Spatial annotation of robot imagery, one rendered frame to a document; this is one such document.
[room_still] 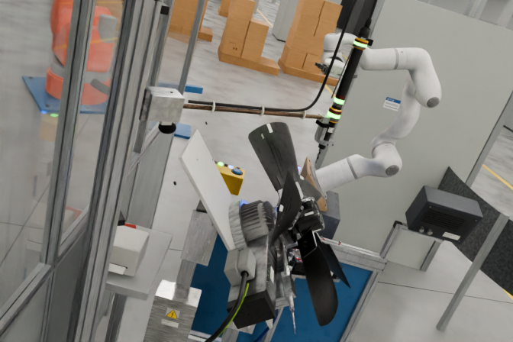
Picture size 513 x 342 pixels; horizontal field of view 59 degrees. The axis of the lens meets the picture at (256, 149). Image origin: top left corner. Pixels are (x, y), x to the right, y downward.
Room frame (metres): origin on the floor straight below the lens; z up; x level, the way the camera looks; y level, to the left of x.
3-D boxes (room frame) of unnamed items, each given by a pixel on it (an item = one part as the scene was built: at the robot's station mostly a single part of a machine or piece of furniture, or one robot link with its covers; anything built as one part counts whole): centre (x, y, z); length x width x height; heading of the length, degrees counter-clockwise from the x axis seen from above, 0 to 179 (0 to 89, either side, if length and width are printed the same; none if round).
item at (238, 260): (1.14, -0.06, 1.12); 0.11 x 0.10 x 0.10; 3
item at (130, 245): (1.29, 0.35, 0.92); 0.17 x 0.16 x 0.11; 93
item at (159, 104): (1.13, 0.28, 1.54); 0.10 x 0.07 x 0.08; 128
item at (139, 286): (1.37, 0.33, 0.85); 0.36 x 0.24 x 0.03; 3
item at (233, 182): (1.85, 0.10, 1.02); 0.16 x 0.10 x 0.11; 93
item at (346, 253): (1.87, -0.30, 0.82); 0.90 x 0.04 x 0.08; 93
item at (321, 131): (1.50, -0.21, 1.49); 0.09 x 0.07 x 0.10; 128
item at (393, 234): (1.90, -0.73, 0.96); 0.03 x 0.03 x 0.20; 3
